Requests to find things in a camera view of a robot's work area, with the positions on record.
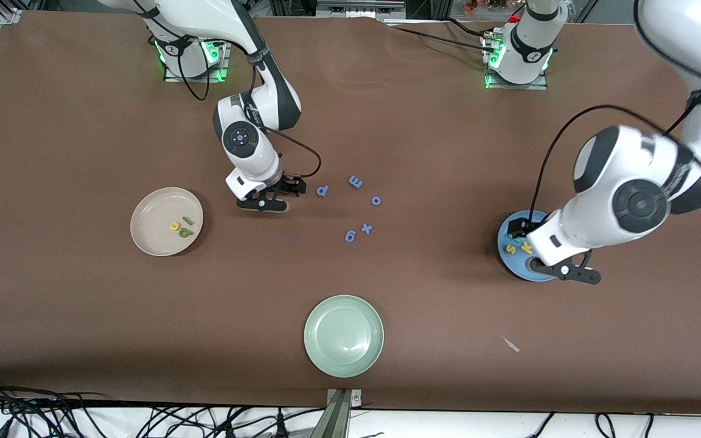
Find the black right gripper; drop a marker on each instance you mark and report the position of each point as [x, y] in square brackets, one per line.
[286, 184]

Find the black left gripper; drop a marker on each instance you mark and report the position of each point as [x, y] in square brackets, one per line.
[518, 227]

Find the yellow foam letter k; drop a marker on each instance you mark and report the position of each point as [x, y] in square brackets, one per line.
[526, 247]

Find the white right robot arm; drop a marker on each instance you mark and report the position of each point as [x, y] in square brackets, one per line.
[247, 158]

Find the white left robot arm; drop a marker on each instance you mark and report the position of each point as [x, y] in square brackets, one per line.
[606, 201]

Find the blue foam letter p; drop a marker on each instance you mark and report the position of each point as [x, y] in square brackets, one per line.
[321, 192]

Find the blue plate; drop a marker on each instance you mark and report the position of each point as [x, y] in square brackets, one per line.
[512, 264]

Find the blue foam letter m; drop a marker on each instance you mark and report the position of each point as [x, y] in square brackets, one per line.
[355, 181]

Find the blue foam letter g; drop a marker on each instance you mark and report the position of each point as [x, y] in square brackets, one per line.
[348, 238]

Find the blue foam letter x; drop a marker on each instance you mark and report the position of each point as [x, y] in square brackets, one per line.
[366, 229]

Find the brown table cover sheet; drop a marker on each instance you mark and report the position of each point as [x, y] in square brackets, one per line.
[350, 121]

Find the small grey paper scrap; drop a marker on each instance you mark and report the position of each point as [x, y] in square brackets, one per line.
[511, 345]

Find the beige brown plate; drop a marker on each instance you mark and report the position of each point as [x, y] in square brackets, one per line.
[156, 213]

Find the pale green plate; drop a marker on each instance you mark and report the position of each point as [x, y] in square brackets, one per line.
[343, 336]

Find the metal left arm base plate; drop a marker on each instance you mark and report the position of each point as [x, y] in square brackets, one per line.
[518, 87]

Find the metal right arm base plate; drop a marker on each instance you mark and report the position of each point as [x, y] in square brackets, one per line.
[195, 78]

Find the aluminium frame profile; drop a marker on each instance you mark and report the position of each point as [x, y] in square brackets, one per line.
[359, 8]

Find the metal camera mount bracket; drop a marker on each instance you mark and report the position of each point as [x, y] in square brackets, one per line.
[343, 401]

